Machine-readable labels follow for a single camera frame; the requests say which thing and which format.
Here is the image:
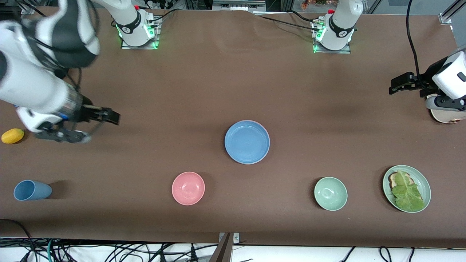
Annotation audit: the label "blue plate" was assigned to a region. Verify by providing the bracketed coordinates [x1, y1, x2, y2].
[224, 120, 270, 165]

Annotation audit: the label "yellow lemon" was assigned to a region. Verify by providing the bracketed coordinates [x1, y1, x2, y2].
[1, 128, 25, 144]

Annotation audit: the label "cream toaster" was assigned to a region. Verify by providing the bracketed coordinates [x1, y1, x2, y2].
[431, 107, 466, 124]

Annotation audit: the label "blue plastic cup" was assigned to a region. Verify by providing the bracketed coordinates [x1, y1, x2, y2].
[13, 180, 52, 201]

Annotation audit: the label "toasted bread slice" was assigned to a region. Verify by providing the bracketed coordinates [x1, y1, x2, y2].
[388, 172, 415, 190]

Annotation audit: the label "green plate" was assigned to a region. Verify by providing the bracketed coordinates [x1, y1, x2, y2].
[382, 165, 431, 213]

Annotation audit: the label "green lettuce leaf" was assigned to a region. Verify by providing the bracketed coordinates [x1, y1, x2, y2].
[391, 170, 426, 211]

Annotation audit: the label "pink bowl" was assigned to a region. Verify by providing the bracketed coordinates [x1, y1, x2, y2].
[171, 171, 205, 206]

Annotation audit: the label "brown table cover sheet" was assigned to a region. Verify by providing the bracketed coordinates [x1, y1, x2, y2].
[0, 7, 466, 249]

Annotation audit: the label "orange artificial flowers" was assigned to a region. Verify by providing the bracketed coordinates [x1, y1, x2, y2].
[300, 0, 339, 11]

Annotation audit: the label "green bowl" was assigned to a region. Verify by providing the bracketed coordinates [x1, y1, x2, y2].
[314, 177, 348, 211]

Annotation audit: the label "grey power strip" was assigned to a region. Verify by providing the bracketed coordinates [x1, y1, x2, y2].
[212, 0, 267, 11]

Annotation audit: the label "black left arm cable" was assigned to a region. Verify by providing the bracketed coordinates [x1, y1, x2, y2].
[406, 0, 426, 88]

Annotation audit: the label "aluminium frame profile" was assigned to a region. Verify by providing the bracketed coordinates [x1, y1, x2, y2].
[16, 3, 37, 15]
[439, 0, 466, 25]

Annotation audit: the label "black floor cable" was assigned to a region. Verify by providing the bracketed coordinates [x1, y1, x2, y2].
[0, 218, 35, 262]

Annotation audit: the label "black base cable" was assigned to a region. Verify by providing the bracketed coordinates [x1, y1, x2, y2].
[146, 8, 179, 23]
[255, 14, 319, 32]

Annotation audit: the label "dark camera stand pole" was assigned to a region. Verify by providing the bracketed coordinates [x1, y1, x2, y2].
[209, 233, 233, 262]

